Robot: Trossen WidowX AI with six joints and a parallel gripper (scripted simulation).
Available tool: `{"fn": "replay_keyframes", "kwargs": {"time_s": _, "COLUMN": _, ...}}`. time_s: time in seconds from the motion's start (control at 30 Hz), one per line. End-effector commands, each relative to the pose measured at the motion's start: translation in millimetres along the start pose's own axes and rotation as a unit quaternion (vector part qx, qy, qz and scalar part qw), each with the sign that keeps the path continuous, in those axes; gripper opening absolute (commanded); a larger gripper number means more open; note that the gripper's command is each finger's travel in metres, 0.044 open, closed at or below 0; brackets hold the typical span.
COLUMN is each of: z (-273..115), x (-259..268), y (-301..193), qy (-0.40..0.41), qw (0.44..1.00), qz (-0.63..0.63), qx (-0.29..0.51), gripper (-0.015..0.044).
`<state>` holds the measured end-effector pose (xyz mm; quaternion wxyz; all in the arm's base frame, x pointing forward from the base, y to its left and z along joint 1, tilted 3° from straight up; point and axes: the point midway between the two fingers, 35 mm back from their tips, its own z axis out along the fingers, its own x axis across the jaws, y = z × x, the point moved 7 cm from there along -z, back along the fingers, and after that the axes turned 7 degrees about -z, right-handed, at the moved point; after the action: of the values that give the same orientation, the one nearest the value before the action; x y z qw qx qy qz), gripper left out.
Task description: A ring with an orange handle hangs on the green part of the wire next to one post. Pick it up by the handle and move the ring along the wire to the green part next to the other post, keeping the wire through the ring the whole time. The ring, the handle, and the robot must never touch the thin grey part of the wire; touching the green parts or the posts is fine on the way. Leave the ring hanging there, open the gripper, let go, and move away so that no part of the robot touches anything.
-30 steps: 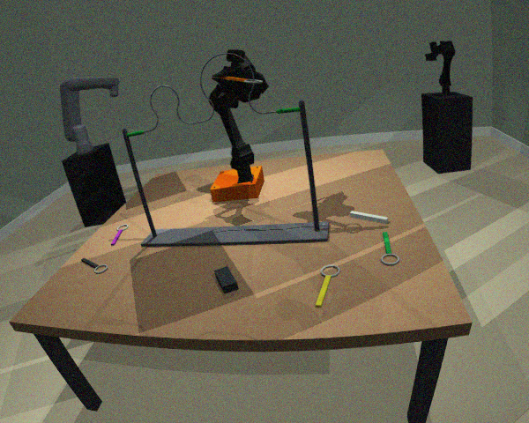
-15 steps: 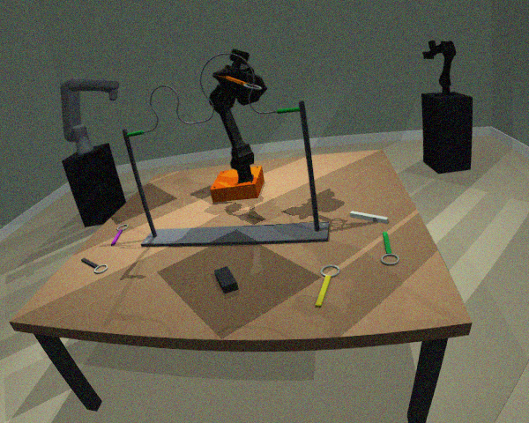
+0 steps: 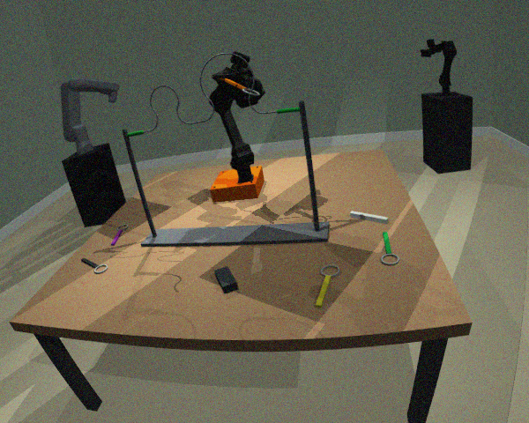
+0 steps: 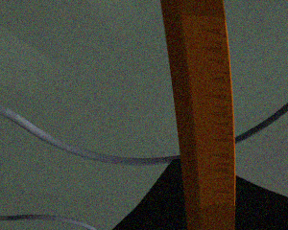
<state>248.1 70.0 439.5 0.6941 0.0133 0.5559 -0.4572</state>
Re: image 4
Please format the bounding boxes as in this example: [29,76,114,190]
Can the orange bar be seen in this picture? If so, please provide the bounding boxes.
[160,0,236,230]

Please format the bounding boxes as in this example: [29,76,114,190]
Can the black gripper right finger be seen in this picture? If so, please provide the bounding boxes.
[235,175,288,230]

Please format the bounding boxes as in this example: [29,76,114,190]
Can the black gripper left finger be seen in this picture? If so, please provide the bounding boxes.
[112,158,187,230]

